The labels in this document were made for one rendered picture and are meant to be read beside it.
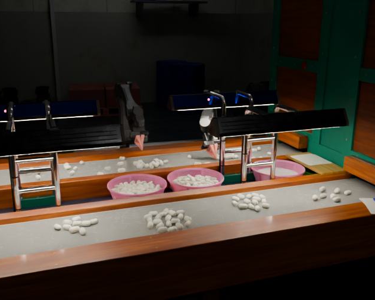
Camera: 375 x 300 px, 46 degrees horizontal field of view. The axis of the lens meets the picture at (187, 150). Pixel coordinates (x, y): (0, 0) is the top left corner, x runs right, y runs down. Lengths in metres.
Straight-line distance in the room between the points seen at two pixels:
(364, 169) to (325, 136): 0.39
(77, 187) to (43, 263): 0.73
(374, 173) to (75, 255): 1.30
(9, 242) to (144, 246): 0.47
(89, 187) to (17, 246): 0.60
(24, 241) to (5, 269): 0.22
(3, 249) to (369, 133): 1.60
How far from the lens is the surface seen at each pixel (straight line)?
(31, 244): 1.64
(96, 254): 1.47
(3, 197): 2.12
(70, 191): 2.12
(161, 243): 1.51
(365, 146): 2.24
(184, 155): 2.52
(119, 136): 1.61
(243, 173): 2.04
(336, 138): 2.39
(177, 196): 1.88
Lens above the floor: 1.47
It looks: 16 degrees down
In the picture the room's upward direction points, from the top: straight up
